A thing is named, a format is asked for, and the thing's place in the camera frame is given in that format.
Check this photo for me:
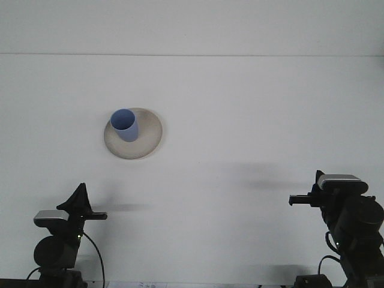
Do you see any pale blue cup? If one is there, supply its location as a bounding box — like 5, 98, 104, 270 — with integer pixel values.
109, 108, 139, 143

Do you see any pale round plate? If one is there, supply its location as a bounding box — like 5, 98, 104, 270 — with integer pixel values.
104, 107, 164, 161

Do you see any white printed paper sheet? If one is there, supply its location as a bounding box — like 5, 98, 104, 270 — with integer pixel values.
106, 280, 181, 288

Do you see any long black arm cable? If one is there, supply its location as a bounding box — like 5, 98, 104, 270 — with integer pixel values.
80, 232, 105, 286
317, 231, 344, 275

